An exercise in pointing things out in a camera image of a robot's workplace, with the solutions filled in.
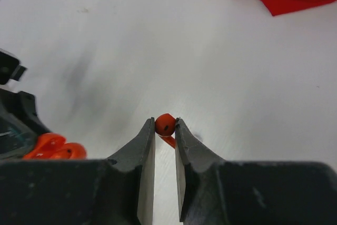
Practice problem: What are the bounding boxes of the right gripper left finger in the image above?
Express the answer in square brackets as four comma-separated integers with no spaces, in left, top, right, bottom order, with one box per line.
[1,118,155,224]

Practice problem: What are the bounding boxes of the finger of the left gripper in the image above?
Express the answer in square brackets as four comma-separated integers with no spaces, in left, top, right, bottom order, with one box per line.
[1,89,51,160]

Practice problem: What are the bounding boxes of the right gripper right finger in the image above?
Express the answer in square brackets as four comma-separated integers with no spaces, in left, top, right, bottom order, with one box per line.
[175,119,336,224]

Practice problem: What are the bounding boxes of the orange earbud charging case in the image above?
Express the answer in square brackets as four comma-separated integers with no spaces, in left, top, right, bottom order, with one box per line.
[23,133,87,159]

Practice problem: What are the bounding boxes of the orange earbud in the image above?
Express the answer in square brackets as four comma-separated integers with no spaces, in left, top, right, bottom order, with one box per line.
[155,113,176,148]

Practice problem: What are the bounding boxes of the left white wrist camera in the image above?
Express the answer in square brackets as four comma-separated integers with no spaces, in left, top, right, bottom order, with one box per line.
[0,49,27,85]

